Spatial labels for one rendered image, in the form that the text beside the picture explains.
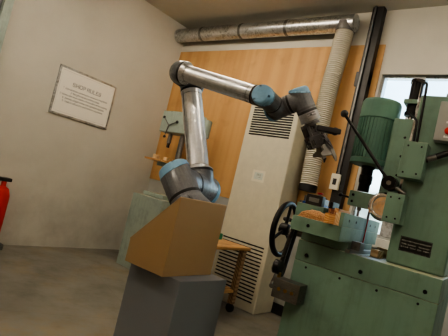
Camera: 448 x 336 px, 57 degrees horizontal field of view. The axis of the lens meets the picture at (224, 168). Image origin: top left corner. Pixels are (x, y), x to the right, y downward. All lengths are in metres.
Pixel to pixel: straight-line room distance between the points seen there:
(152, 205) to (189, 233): 2.23
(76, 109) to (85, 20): 0.85
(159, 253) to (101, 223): 3.02
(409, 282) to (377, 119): 0.72
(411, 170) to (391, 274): 0.42
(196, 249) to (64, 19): 2.99
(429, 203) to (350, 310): 0.54
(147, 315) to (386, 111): 1.35
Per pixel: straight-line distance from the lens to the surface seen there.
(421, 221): 1.87
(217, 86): 1.96
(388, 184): 1.85
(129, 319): 1.88
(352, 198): 2.01
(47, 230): 4.37
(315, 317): 1.88
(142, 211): 4.03
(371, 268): 1.79
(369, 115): 2.02
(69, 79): 4.26
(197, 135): 2.09
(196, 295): 1.76
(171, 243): 1.65
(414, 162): 1.82
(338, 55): 3.74
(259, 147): 3.66
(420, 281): 1.76
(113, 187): 4.65
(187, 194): 1.80
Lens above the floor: 0.93
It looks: 3 degrees up
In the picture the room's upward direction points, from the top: 14 degrees clockwise
